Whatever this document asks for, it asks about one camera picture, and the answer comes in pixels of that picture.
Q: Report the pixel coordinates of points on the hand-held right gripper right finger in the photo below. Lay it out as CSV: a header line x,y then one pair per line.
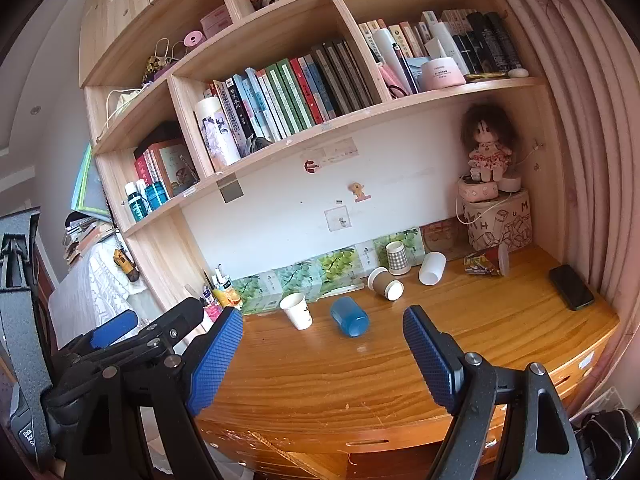
x,y
431,360

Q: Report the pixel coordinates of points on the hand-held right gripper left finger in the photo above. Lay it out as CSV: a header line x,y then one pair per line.
x,y
216,360

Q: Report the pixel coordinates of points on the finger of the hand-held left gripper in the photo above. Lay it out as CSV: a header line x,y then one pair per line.
x,y
175,320
115,330

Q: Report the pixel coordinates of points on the brown paper cup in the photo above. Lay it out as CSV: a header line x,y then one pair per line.
x,y
382,284

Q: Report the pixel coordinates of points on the blue plastic cup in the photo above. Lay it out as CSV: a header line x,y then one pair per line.
x,y
350,317

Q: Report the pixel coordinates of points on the plain white cup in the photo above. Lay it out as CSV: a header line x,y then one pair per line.
x,y
432,267

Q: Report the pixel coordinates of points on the white printed paper cup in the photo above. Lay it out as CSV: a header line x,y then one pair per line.
x,y
298,312

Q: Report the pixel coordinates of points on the checked paper cup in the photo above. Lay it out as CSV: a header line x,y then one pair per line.
x,y
397,260

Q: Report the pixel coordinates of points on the colourful striped cup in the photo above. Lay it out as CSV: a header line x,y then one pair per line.
x,y
482,263

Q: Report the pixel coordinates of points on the white lace bedcover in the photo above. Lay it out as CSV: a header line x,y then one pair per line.
x,y
95,290

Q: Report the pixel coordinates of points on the orange packet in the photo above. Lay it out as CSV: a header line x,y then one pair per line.
x,y
230,297

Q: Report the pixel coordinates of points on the white tube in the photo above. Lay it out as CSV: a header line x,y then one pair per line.
x,y
223,277

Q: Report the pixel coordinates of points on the green leaf tissue box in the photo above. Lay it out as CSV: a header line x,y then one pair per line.
x,y
342,265
260,290
407,240
300,277

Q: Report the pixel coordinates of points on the pile of worn books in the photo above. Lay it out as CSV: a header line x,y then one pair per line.
x,y
82,242

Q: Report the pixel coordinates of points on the brown cardboard box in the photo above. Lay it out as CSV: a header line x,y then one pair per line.
x,y
442,240

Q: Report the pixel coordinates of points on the wooden desk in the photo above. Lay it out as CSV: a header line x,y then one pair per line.
x,y
300,447

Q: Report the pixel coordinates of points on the teal bottle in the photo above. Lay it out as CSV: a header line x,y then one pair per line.
x,y
156,195
132,203

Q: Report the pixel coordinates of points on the grey tape patch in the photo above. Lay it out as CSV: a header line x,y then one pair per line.
x,y
230,190

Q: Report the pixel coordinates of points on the green folders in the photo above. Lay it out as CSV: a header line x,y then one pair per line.
x,y
87,180

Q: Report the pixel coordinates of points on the red book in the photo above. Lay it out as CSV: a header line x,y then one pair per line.
x,y
142,170

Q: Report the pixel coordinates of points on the beige printed storage box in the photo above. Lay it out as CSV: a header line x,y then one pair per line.
x,y
505,225

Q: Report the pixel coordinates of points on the black smartphone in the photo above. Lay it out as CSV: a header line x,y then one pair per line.
x,y
571,287

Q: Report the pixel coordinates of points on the pink music box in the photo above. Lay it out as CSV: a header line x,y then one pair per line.
x,y
477,191

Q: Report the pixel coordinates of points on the clear plastic container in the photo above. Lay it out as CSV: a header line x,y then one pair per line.
x,y
607,400

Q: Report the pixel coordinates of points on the white rolled poster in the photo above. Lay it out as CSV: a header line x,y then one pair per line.
x,y
217,132

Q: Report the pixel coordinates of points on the black bag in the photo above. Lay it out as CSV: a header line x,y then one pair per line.
x,y
605,442

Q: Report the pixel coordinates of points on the small white round speaker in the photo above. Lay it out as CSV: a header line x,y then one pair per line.
x,y
511,183

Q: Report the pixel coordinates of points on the rag doll with brown hair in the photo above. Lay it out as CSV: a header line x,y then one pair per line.
x,y
487,152

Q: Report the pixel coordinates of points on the gold trimmed gift bag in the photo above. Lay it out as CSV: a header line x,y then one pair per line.
x,y
160,62

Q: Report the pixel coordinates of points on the row of green and dark books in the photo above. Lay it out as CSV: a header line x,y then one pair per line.
x,y
300,90

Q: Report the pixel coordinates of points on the pink pouch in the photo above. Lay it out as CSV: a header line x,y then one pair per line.
x,y
392,80

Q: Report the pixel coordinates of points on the pink cosmetic jar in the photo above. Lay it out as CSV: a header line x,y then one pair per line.
x,y
442,74

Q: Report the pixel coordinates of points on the pink curtain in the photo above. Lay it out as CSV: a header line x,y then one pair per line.
x,y
590,110

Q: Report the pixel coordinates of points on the white pebble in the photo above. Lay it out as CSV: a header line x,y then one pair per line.
x,y
518,73

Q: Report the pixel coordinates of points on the pink gift boxes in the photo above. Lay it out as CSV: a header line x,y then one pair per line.
x,y
217,20

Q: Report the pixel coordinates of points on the wooden bookshelf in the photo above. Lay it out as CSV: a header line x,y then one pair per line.
x,y
280,35

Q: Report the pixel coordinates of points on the white paper roll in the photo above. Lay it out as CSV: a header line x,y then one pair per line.
x,y
387,47

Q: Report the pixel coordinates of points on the row of white and black books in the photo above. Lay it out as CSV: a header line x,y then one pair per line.
x,y
480,45

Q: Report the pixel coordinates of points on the small square wall sticker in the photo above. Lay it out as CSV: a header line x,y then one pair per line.
x,y
337,220

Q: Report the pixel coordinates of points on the cartoon dog wall sticker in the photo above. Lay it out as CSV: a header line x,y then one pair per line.
x,y
357,191

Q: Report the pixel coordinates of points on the red wall sticker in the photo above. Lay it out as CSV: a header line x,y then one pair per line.
x,y
311,166

